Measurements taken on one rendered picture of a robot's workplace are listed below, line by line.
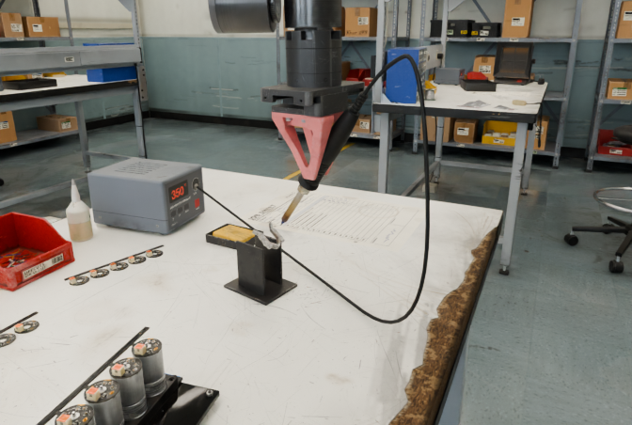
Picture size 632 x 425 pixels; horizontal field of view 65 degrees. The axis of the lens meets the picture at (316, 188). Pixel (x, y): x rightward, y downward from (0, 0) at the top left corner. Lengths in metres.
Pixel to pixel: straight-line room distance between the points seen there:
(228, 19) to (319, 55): 0.09
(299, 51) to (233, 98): 5.45
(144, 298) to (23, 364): 0.15
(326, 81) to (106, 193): 0.50
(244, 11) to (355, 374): 0.37
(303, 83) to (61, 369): 0.37
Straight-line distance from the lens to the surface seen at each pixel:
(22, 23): 5.24
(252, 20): 0.51
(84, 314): 0.66
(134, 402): 0.46
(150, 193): 0.82
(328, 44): 0.50
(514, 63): 3.38
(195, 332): 0.59
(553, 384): 1.85
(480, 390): 1.74
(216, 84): 6.06
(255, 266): 0.63
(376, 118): 2.38
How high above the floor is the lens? 1.07
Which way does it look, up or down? 18 degrees down
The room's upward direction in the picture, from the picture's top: straight up
